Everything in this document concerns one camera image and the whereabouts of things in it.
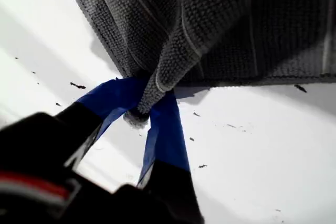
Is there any grey striped towel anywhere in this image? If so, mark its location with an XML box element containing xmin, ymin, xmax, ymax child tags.
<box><xmin>59</xmin><ymin>0</ymin><xmax>336</xmax><ymax>132</ymax></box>

